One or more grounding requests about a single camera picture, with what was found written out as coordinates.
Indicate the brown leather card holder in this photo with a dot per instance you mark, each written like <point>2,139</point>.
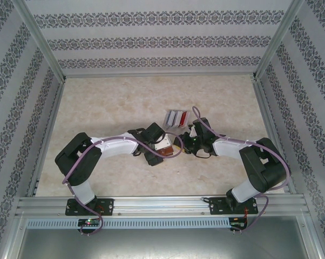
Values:
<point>166,151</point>

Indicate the clear acrylic card stand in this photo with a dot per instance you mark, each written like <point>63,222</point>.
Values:
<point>169,128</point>

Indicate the red card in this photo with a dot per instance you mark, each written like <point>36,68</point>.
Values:
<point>184,120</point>

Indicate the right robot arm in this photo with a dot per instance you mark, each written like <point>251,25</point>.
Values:
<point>230,149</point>

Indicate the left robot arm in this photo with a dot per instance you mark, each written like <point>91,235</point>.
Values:
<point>116,148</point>

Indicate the steel sheet panel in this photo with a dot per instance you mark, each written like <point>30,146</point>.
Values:
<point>162,242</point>

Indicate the right controller board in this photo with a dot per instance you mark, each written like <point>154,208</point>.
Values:
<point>236,225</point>

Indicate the controller board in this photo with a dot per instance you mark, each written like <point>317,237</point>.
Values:
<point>236,225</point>
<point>89,222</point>

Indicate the left controller board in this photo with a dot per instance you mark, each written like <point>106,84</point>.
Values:
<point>89,222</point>

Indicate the aluminium mounting rail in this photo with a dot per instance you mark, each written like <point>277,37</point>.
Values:
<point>162,205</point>

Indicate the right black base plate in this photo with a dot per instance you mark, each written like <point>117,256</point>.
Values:
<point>215,206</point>

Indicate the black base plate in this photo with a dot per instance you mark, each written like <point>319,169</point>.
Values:
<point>215,206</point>
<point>108,206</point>

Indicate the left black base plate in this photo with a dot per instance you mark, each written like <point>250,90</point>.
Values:
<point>108,206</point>

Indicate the aluminium side rail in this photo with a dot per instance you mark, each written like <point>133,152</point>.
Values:
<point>53,121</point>
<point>269,121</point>

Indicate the aluminium frame post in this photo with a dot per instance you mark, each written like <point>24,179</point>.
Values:
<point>41,43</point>
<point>280,40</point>

